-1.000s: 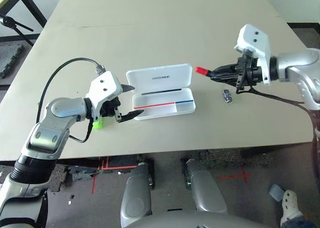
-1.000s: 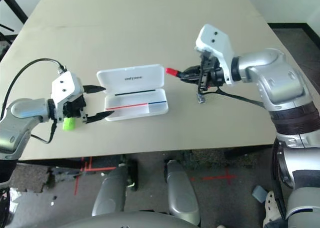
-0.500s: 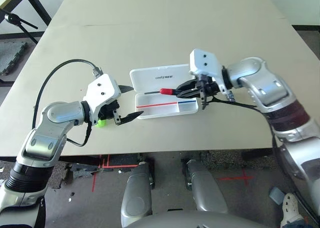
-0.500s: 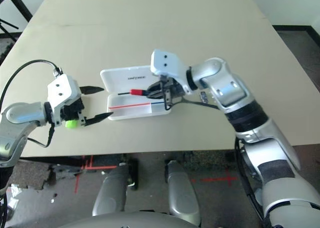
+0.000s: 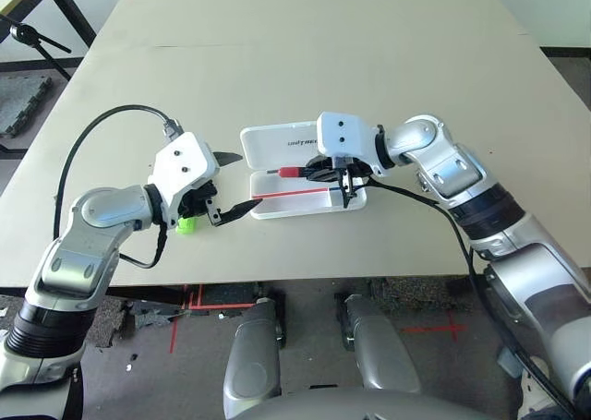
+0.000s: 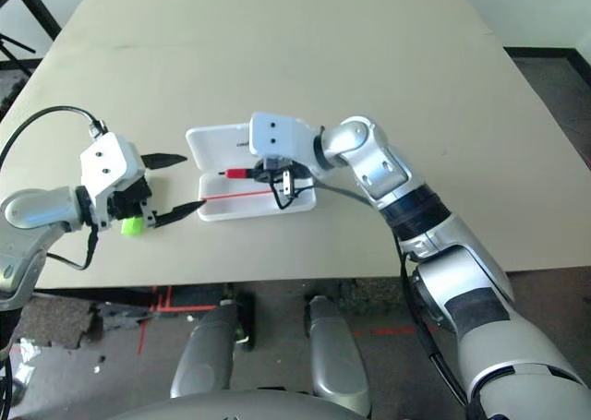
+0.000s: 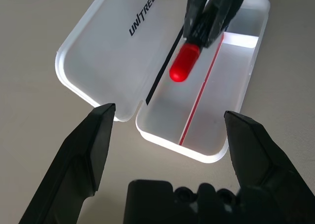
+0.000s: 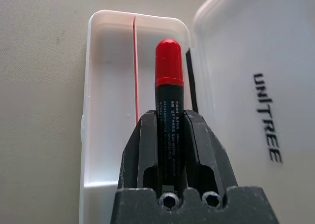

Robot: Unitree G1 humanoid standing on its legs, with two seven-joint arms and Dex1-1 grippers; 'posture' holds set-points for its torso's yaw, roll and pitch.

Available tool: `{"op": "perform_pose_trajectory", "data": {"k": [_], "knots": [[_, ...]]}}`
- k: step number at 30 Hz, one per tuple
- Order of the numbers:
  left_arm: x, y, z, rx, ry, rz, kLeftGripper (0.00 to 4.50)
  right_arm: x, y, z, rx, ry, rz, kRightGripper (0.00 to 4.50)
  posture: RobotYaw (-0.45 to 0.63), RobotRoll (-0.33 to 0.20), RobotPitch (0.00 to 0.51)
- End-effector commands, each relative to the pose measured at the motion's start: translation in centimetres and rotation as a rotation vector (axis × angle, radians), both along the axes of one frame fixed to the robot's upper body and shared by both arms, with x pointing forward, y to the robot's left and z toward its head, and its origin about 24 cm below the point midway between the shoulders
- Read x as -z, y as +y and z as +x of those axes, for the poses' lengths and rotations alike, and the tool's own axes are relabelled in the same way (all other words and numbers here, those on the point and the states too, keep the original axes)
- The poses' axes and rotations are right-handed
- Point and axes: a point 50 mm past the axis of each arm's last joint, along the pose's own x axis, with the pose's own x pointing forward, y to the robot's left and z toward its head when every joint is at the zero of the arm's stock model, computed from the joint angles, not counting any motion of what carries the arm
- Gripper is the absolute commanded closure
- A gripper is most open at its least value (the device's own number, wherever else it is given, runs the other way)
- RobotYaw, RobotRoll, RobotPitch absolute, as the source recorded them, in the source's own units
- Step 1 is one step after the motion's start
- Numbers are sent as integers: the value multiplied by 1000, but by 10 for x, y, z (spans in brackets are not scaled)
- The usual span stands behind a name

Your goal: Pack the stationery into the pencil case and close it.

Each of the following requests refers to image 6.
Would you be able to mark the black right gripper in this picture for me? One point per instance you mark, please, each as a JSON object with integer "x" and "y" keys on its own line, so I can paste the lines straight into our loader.
{"x": 277, "y": 170}

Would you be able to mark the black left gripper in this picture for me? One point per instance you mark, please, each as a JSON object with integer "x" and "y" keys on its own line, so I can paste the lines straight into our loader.
{"x": 131, "y": 198}

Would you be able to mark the black red whiteboard marker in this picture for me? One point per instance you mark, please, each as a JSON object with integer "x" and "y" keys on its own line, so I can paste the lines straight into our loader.
{"x": 237, "y": 174}

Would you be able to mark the green stationery block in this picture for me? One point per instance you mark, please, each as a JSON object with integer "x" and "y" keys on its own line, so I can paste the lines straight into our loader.
{"x": 131, "y": 226}

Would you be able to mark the white plastic pencil case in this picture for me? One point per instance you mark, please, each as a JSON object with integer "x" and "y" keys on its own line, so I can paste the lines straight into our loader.
{"x": 212, "y": 143}

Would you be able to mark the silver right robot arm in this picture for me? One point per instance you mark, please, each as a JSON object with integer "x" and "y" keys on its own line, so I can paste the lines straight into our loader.
{"x": 461, "y": 254}

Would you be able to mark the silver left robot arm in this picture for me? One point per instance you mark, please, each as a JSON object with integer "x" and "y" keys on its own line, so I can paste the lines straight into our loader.
{"x": 37, "y": 212}

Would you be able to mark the black rubber floor mat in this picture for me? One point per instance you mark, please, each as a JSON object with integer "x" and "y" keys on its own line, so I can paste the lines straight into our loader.
{"x": 198, "y": 295}
{"x": 369, "y": 288}

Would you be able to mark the grey left robot leg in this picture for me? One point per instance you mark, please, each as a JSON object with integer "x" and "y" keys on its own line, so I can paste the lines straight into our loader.
{"x": 203, "y": 355}

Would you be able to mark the grey robot leg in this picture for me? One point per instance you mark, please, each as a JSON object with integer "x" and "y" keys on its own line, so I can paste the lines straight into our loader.
{"x": 203, "y": 355}
{"x": 334, "y": 355}

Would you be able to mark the grey right robot leg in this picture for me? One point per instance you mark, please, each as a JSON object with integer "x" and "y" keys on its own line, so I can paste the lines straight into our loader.
{"x": 334, "y": 355}

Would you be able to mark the black foam floor tile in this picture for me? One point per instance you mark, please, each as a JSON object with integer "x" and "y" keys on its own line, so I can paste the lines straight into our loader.
{"x": 9, "y": 92}

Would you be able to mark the black tripod stand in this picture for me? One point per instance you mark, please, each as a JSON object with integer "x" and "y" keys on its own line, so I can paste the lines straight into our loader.
{"x": 14, "y": 48}

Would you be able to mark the grey robot torso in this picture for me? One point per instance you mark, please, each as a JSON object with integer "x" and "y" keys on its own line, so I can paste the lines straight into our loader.
{"x": 231, "y": 406}

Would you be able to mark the black skirting board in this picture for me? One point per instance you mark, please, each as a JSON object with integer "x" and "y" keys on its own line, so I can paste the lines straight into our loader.
{"x": 540, "y": 49}

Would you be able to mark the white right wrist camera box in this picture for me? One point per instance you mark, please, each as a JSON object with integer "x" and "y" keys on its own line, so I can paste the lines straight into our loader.
{"x": 277, "y": 138}

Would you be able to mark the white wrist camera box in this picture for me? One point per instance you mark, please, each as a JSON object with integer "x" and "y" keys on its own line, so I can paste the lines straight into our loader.
{"x": 277, "y": 138}
{"x": 106, "y": 161}

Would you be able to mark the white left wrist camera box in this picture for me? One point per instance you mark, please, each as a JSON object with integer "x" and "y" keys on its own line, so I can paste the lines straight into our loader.
{"x": 106, "y": 161}

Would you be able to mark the side table with black frame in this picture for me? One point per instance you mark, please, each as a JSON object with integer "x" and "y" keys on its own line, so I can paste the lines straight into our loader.
{"x": 44, "y": 9}

